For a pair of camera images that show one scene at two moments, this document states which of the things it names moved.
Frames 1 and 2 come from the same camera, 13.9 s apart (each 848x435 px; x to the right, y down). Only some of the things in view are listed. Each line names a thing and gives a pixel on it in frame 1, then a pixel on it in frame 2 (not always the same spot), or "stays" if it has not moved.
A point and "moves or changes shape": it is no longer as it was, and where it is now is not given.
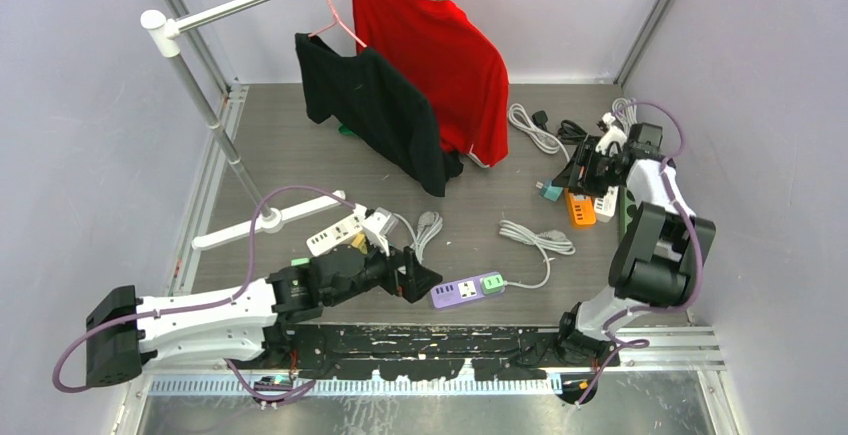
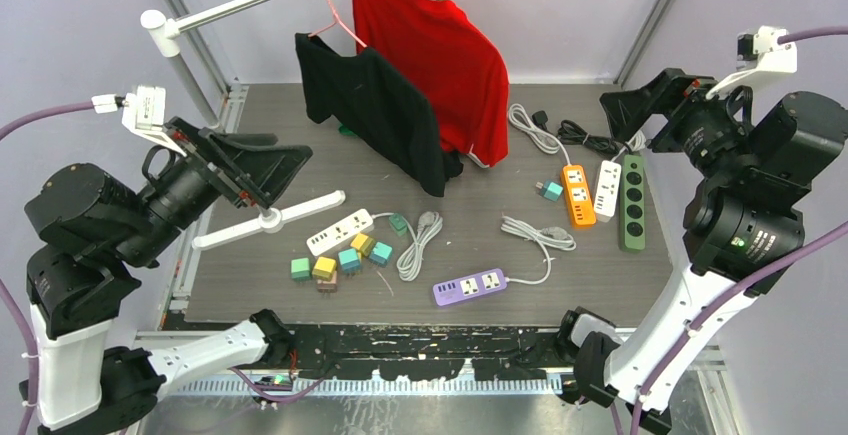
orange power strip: x=582 y=212 stays
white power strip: x=604 y=206 stays
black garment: x=370 y=100 stays
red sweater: x=446 y=54 stays
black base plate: x=423 y=353 stays
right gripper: x=570 y=177 to x=686 y=93
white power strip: x=337 y=234 stays
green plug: x=493 y=285 moves or changes shape
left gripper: x=415 y=280 to x=250 y=167
